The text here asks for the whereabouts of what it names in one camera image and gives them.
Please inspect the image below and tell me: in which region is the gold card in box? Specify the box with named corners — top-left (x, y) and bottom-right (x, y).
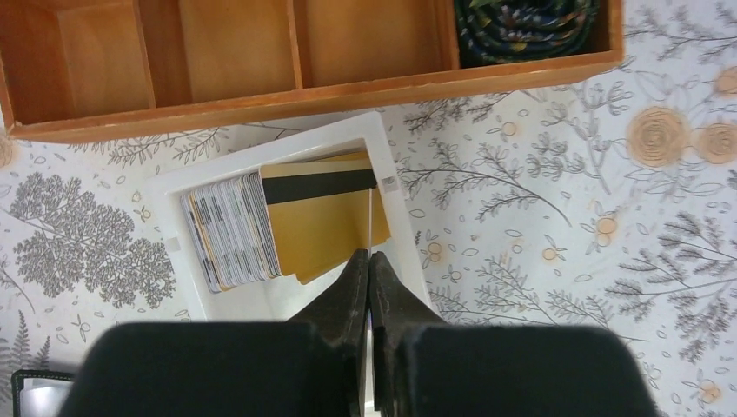
top-left (258, 151), bottom-right (391, 285)

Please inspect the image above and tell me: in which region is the dark rolled sock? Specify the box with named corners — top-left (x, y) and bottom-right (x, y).
top-left (454, 0), bottom-right (601, 68)

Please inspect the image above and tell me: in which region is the stack of cards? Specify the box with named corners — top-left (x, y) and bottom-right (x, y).
top-left (179, 171), bottom-right (282, 294)

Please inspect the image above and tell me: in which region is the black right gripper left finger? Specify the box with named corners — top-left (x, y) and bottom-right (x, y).
top-left (60, 249), bottom-right (369, 416)

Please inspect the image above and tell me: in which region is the gold VIP card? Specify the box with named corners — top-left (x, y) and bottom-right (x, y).
top-left (365, 189), bottom-right (373, 255)

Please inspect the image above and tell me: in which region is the orange compartment tray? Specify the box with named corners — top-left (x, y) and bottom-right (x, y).
top-left (1, 1), bottom-right (624, 144)

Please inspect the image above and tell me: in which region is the floral patterned table mat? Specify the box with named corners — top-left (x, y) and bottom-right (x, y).
top-left (1, 1), bottom-right (736, 416)

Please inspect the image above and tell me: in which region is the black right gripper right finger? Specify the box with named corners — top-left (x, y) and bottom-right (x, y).
top-left (369, 252), bottom-right (657, 416)

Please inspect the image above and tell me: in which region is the black leather card holder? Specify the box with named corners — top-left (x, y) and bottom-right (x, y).
top-left (11, 369), bottom-right (75, 417)

